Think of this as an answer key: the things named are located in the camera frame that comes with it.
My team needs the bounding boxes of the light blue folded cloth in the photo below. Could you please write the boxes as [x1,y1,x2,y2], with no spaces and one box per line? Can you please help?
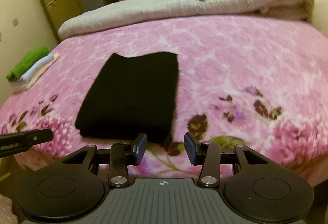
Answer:
[18,54,55,83]

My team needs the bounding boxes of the white ribbed duvet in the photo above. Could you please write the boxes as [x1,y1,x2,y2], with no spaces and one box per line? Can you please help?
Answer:
[57,0,312,41]

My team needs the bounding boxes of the black garment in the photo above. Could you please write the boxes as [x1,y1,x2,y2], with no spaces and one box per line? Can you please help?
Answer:
[75,52,179,145]

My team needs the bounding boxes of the cream folded cloth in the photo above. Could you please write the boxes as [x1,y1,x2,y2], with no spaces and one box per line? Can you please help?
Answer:
[10,53,59,94]

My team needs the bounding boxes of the green folded cloth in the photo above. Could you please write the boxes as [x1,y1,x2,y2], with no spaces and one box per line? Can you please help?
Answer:
[6,46,49,82]

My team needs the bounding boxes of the folded beige blanket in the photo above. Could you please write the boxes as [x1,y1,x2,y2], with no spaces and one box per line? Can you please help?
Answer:
[254,0,314,22]

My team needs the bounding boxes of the white pillow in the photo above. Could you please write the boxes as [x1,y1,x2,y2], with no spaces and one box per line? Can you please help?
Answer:
[311,0,328,37]

